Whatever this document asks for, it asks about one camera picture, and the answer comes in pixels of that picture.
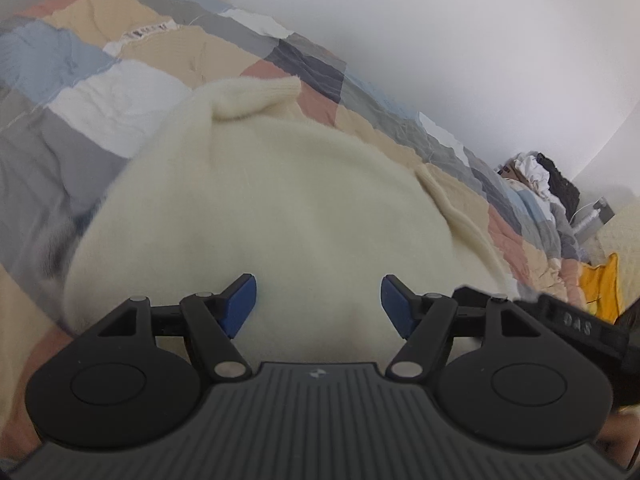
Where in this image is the white quilt label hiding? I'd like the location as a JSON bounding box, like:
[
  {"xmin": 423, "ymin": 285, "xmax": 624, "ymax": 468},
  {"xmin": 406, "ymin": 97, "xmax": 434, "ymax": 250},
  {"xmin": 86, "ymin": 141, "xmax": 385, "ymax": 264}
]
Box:
[{"xmin": 121, "ymin": 21, "xmax": 169, "ymax": 42}]

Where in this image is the white cable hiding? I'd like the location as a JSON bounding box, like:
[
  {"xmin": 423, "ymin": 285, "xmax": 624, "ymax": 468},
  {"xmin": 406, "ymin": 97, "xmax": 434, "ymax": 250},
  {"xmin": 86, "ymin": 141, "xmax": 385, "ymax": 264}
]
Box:
[{"xmin": 569, "ymin": 204, "xmax": 601, "ymax": 228}]

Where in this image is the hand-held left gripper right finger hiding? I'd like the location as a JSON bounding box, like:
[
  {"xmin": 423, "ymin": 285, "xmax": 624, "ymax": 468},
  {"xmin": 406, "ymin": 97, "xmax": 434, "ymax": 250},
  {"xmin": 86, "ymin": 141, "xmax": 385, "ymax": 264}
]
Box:
[{"xmin": 380, "ymin": 274, "xmax": 566, "ymax": 382}]

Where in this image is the black garment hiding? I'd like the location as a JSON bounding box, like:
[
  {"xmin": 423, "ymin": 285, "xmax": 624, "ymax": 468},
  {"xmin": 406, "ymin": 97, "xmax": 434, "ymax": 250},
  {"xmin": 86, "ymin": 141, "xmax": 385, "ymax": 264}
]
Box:
[{"xmin": 536, "ymin": 152, "xmax": 582, "ymax": 217}]

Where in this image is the cream textured cloth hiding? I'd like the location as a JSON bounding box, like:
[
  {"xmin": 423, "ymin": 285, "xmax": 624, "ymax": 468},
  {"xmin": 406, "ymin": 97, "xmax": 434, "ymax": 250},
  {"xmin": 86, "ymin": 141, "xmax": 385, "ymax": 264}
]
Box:
[{"xmin": 582, "ymin": 200, "xmax": 640, "ymax": 312}]

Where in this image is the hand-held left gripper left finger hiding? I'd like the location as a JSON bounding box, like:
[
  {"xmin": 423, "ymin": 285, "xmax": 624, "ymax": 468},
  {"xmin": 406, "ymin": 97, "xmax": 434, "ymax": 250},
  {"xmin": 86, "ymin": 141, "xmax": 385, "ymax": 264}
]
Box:
[{"xmin": 67, "ymin": 273, "xmax": 259, "ymax": 384}]

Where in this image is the grey white device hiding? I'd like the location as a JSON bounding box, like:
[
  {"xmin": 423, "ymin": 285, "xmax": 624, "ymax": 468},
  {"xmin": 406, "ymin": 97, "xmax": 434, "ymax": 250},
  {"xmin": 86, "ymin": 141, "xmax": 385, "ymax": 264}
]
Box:
[{"xmin": 590, "ymin": 197, "xmax": 616, "ymax": 227}]

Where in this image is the patchwork quilt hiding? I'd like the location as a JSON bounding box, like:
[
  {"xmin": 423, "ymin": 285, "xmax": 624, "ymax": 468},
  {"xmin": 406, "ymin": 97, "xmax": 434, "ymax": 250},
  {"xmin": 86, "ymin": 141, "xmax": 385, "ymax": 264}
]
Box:
[{"xmin": 0, "ymin": 0, "xmax": 601, "ymax": 461}]

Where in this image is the cream striped sweater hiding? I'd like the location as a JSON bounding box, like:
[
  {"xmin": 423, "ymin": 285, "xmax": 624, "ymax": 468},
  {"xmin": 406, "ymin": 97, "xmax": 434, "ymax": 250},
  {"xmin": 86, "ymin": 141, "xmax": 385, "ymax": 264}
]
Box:
[{"xmin": 62, "ymin": 75, "xmax": 522, "ymax": 367}]

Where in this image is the yellow cloth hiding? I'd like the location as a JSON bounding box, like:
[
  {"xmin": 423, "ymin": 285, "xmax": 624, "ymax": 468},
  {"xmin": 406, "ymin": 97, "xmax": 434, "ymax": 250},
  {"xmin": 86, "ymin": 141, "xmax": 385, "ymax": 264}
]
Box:
[{"xmin": 578, "ymin": 252, "xmax": 622, "ymax": 325}]

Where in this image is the white garment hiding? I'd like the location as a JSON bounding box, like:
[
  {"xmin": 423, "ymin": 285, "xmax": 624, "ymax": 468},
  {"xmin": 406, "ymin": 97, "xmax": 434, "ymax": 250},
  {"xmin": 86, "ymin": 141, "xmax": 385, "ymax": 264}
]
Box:
[{"xmin": 514, "ymin": 154, "xmax": 552, "ymax": 197}]

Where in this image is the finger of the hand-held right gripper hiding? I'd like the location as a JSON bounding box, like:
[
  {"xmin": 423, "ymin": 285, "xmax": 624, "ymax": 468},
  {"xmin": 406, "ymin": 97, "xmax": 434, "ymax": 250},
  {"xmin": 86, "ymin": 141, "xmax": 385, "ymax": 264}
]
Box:
[{"xmin": 451, "ymin": 285, "xmax": 543, "ymax": 313}]

